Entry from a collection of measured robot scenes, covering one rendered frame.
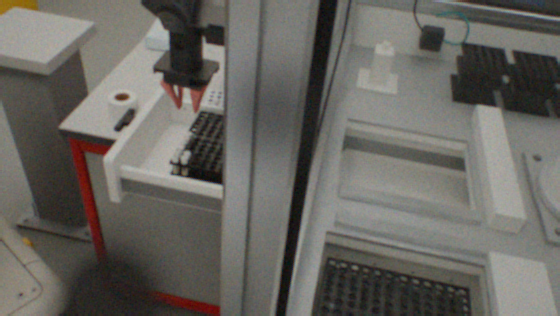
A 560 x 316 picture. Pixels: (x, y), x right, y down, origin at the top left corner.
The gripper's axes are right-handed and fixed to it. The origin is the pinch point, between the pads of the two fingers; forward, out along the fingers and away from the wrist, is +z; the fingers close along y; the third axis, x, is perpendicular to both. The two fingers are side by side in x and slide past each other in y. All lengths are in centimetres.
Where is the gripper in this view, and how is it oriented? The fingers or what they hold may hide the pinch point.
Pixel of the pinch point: (188, 106)
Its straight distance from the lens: 95.9
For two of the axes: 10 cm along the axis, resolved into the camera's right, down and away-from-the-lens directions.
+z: -1.1, 7.4, 6.6
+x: -2.5, 6.3, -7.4
